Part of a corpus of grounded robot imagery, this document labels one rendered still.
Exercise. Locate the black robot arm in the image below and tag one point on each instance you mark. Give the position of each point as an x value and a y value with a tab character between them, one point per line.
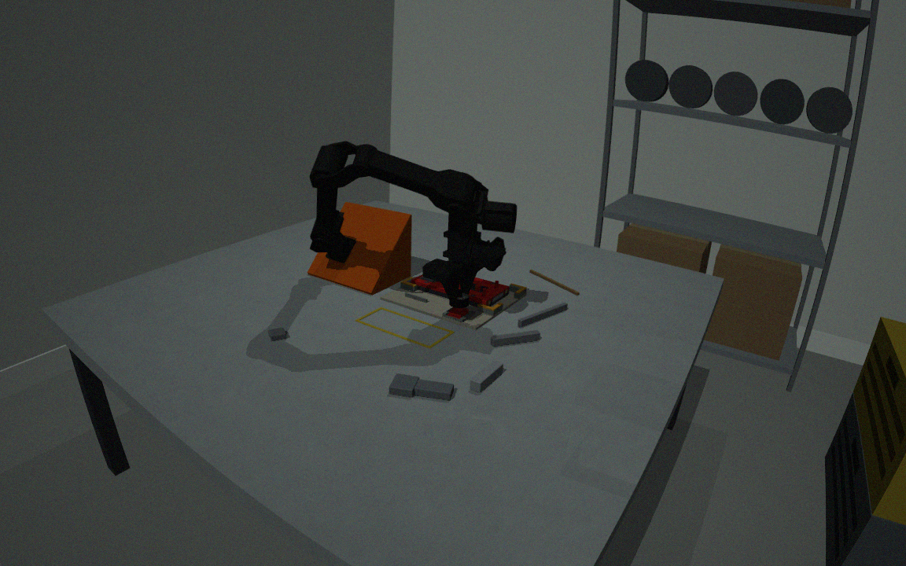
449	190

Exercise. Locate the brown thin rod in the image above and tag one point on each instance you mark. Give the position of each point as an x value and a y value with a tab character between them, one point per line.
555	282

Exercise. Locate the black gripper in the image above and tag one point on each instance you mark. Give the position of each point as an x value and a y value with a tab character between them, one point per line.
453	271

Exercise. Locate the black and grey wheel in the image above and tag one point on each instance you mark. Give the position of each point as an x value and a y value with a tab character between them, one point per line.
461	301

